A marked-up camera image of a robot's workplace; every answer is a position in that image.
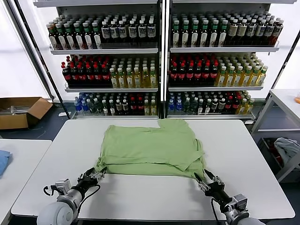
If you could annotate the green printed t-shirt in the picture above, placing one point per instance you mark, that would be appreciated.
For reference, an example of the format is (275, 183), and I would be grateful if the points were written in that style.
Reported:
(150, 145)

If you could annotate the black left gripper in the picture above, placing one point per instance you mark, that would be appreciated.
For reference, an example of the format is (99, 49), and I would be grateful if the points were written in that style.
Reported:
(87, 182)

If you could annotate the blue folded cloth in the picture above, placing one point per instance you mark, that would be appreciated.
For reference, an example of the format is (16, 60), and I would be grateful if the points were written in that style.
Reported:
(4, 161)

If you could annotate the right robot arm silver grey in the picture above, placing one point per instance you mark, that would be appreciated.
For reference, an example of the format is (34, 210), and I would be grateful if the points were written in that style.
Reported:
(236, 218)

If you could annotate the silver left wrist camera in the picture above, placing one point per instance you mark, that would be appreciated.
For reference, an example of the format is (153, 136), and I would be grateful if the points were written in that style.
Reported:
(62, 186)

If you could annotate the orange object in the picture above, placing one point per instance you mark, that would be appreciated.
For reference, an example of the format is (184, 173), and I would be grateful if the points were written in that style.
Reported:
(297, 99)

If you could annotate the dark storage bin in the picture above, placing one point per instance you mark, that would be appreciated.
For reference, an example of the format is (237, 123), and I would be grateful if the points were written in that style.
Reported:
(267, 152)

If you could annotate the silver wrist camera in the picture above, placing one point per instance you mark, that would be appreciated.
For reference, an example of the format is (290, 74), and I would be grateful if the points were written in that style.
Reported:
(62, 186)
(240, 202)

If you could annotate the yellow drink bottle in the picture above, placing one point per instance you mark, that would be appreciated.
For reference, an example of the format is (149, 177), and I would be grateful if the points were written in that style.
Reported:
(246, 79)
(146, 109)
(122, 80)
(153, 109)
(242, 107)
(153, 80)
(237, 79)
(254, 79)
(114, 80)
(137, 80)
(221, 79)
(261, 78)
(130, 80)
(249, 106)
(229, 79)
(145, 80)

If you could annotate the grey blue cloth pile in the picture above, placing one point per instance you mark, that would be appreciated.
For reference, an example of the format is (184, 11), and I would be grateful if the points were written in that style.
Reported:
(286, 147)

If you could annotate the white metal shelf rack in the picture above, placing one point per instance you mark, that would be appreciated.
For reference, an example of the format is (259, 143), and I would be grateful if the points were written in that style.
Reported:
(222, 49)
(105, 51)

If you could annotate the dark bottle white cap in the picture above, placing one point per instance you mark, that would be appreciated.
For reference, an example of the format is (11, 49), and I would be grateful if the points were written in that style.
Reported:
(200, 107)
(207, 107)
(105, 109)
(112, 109)

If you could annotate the dark tea bottle green cap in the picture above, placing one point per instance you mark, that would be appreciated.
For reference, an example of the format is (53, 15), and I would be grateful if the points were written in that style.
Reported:
(194, 35)
(61, 38)
(213, 35)
(97, 37)
(222, 35)
(53, 38)
(185, 35)
(176, 35)
(204, 35)
(79, 38)
(88, 37)
(70, 38)

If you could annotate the dark green soda bottle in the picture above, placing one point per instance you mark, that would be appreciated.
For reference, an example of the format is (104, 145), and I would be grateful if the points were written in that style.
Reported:
(92, 108)
(186, 106)
(98, 108)
(193, 106)

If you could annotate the grey packaged parts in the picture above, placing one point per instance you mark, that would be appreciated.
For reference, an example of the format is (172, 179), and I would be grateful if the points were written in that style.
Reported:
(18, 109)

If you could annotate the blue water bottle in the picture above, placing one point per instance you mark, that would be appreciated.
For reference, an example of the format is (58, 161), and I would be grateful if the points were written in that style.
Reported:
(84, 108)
(172, 107)
(179, 107)
(77, 107)

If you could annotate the white paper scrap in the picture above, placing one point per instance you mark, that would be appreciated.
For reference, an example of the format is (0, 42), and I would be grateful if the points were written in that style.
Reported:
(62, 114)

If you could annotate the open cardboard box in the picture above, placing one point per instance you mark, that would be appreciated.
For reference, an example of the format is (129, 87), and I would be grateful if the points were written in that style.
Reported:
(14, 122)

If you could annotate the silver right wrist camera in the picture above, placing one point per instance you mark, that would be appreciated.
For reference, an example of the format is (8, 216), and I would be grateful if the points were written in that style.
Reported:
(240, 202)

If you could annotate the red cloth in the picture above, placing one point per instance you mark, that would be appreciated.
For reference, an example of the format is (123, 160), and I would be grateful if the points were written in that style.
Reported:
(278, 159)

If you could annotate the red cap cola bottle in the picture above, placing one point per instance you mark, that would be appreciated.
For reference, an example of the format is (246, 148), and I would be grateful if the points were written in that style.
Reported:
(198, 76)
(190, 76)
(106, 77)
(133, 107)
(235, 105)
(74, 77)
(82, 77)
(140, 107)
(206, 76)
(174, 76)
(229, 105)
(90, 77)
(182, 76)
(98, 77)
(213, 76)
(66, 76)

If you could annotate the dark bottle pale label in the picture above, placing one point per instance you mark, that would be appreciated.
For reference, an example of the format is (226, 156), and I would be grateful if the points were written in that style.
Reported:
(214, 106)
(118, 108)
(222, 106)
(125, 107)

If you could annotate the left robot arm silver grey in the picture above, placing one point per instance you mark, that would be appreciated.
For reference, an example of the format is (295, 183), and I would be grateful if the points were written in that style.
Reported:
(56, 212)

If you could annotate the dark bottle beige label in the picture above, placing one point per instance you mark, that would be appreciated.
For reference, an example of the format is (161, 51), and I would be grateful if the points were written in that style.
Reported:
(232, 31)
(242, 31)

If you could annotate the dark bottle white blue label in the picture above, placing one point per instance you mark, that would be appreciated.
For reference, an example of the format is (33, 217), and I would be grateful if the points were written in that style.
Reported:
(277, 31)
(142, 32)
(132, 32)
(114, 32)
(269, 31)
(122, 32)
(251, 31)
(151, 32)
(106, 32)
(260, 31)

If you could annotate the white metal frame table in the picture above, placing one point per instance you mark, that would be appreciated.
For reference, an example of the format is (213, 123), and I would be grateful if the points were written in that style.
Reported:
(281, 93)

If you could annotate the black slanted frame pole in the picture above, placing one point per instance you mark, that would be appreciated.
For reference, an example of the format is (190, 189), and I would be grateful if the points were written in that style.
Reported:
(44, 65)
(286, 58)

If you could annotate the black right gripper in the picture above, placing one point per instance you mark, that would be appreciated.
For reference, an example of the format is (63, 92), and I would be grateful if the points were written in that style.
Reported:
(214, 189)

